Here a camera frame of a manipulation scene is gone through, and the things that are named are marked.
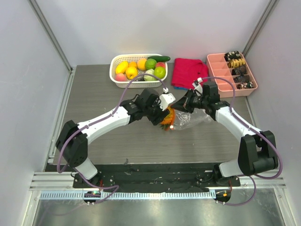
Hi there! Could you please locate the clear zip top bag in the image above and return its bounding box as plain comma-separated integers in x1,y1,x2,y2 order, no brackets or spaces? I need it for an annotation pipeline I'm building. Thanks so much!
169,109,213,130

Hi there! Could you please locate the green pear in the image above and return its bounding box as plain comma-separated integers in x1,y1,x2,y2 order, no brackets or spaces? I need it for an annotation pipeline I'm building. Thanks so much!
154,66,166,79

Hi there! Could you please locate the yellow apple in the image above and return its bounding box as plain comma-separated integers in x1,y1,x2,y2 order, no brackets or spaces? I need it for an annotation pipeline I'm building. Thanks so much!
126,66,138,80

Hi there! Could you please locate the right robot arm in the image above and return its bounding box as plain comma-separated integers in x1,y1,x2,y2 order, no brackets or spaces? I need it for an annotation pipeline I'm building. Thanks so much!
171,81,282,186

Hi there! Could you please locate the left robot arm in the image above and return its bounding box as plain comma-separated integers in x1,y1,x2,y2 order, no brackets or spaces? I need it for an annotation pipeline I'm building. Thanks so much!
55,88,175,188

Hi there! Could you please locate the grey mushroom toy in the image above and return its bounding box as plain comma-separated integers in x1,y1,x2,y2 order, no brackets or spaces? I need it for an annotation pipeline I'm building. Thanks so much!
136,75,144,81

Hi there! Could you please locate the red folded cloth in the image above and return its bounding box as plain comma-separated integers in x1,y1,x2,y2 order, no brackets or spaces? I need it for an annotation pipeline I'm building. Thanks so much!
171,58,208,89

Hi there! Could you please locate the green cabbage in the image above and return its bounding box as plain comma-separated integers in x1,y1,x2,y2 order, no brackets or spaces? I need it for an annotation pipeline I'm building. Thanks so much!
143,69,157,81

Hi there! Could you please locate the pink divided tray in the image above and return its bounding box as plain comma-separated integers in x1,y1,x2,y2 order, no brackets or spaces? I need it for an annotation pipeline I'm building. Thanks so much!
206,53,258,97

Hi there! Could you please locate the black pink sock roll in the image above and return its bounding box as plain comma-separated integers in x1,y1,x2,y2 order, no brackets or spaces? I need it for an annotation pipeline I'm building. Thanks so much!
237,81,254,90

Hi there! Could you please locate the red peach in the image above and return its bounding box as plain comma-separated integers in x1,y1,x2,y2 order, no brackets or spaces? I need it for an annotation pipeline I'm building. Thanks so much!
155,62,166,68

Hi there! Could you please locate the dark brown sock roll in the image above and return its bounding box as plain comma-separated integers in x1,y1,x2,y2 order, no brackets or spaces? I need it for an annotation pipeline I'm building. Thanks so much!
231,65,247,75

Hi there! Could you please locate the small orange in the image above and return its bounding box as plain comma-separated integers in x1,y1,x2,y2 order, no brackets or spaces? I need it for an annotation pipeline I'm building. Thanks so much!
128,62,137,68

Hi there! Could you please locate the yellow striped sock roll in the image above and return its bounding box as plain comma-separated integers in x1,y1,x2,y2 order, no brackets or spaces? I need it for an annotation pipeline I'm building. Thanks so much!
227,58,246,68

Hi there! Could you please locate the yellow mango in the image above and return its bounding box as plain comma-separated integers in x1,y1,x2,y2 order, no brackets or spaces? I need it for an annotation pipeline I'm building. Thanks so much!
115,61,129,74

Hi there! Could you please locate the green cucumber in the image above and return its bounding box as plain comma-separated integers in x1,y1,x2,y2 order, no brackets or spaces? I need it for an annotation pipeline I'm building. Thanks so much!
147,56,171,63

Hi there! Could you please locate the dark floral sock roll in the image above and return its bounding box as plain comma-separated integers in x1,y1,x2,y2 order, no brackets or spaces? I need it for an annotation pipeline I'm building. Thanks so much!
224,51,241,62

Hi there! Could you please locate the white plastic basket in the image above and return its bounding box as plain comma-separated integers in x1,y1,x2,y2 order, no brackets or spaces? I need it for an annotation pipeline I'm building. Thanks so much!
109,53,162,88

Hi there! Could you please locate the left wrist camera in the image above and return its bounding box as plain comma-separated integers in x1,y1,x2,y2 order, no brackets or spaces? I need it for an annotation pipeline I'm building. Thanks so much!
159,88,176,111

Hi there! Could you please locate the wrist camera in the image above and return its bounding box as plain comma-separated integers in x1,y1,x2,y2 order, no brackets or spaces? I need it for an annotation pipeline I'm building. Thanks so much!
159,88,176,111
192,77,203,96

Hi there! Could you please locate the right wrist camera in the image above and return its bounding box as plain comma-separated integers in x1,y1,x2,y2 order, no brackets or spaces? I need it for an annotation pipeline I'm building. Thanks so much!
192,77,203,96

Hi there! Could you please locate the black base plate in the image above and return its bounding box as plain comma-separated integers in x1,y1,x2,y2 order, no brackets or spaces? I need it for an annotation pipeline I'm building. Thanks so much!
44,161,250,193

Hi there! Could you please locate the white slotted cable duct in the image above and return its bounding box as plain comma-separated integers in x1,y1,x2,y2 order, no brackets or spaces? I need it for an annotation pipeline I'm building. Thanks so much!
40,190,216,200

